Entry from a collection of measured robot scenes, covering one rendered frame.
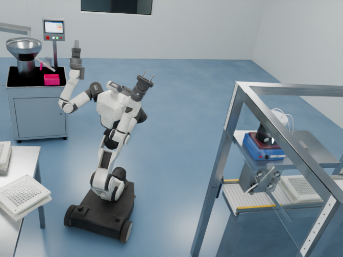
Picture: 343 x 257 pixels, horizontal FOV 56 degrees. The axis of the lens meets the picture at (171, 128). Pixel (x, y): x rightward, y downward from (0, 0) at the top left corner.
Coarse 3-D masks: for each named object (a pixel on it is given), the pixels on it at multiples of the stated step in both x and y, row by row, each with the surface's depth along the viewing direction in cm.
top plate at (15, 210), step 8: (24, 176) 211; (8, 184) 204; (16, 184) 205; (40, 184) 208; (0, 192) 197; (48, 192) 203; (0, 200) 192; (8, 200) 193; (32, 200) 195; (8, 208) 189; (16, 208) 189; (24, 208) 191
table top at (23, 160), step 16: (16, 160) 234; (32, 160) 236; (0, 176) 218; (16, 176) 220; (32, 176) 222; (0, 208) 196; (0, 224) 187; (16, 224) 188; (0, 240) 178; (16, 240) 180; (0, 256) 170
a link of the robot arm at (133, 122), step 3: (132, 120) 237; (135, 120) 239; (129, 123) 235; (132, 123) 236; (135, 123) 239; (129, 126) 234; (132, 126) 236; (129, 129) 234; (132, 129) 237; (111, 132) 226; (126, 132) 231; (129, 132) 233; (129, 135) 228; (126, 138) 225; (129, 138) 230; (126, 141) 225; (126, 144) 229
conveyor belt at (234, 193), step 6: (336, 180) 266; (342, 180) 267; (228, 186) 241; (234, 186) 242; (342, 186) 260; (228, 192) 236; (234, 192) 236; (240, 192) 237; (228, 198) 232; (234, 198) 231; (240, 198) 232; (246, 198) 233; (252, 198) 233; (258, 198) 234; (264, 198) 235; (234, 204) 226; (240, 204) 227; (246, 204) 227; (252, 204) 228; (258, 204) 229; (264, 204) 230; (270, 204) 231; (234, 210) 223
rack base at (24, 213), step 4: (40, 200) 202; (44, 200) 203; (48, 200) 205; (0, 204) 195; (36, 204) 199; (40, 204) 200; (4, 208) 194; (28, 208) 196; (32, 208) 196; (8, 212) 191; (20, 212) 193; (24, 212) 193; (28, 212) 194; (12, 216) 190; (20, 216) 191; (16, 220) 189
